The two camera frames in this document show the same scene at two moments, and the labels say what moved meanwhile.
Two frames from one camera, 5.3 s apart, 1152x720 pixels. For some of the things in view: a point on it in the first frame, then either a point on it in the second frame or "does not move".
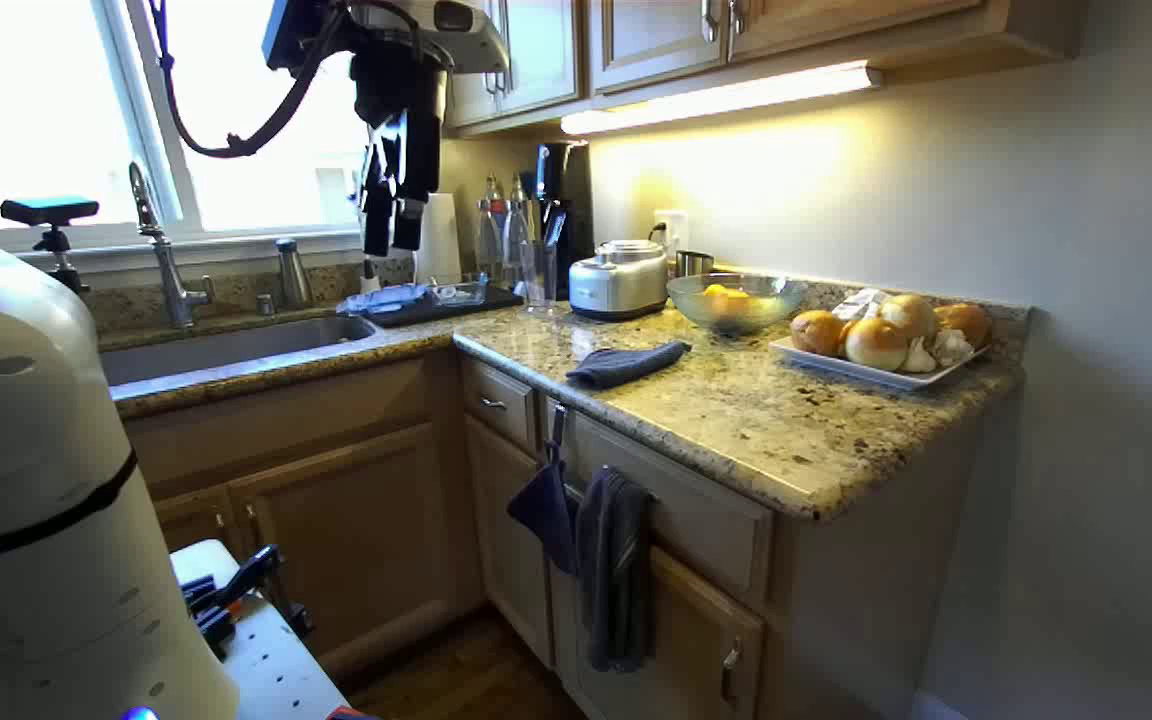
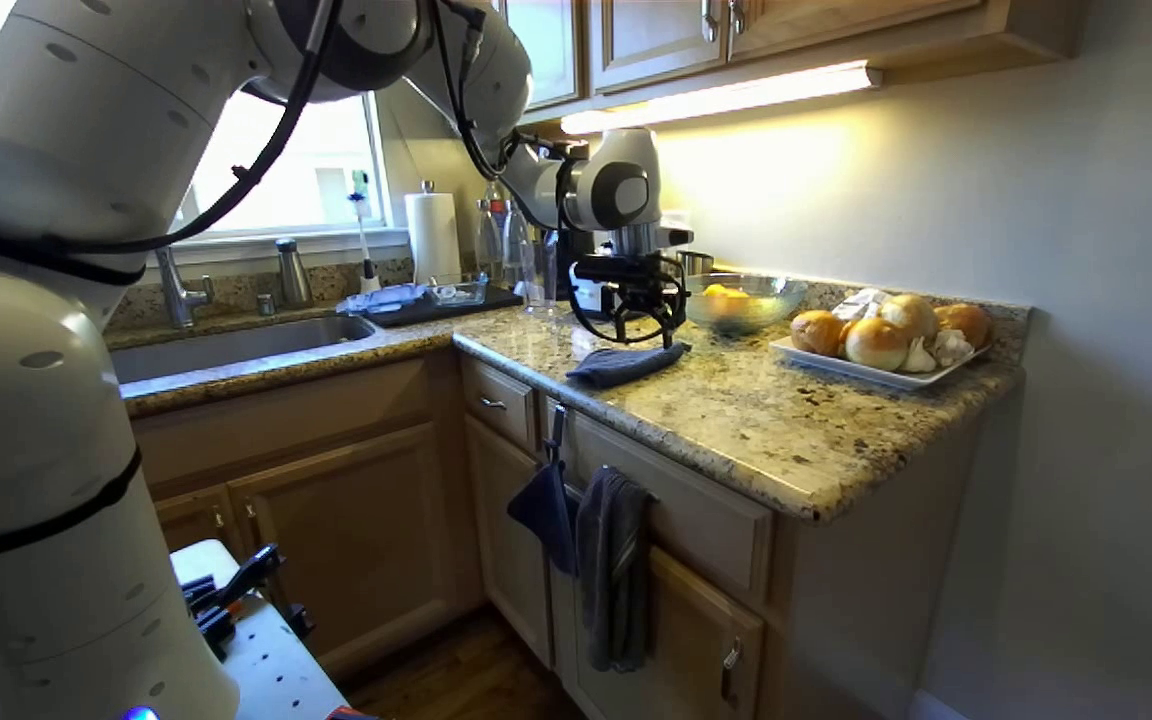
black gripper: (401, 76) → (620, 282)
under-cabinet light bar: (687, 107) does not move
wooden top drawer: (501, 403) does not move
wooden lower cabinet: (357, 479) does not move
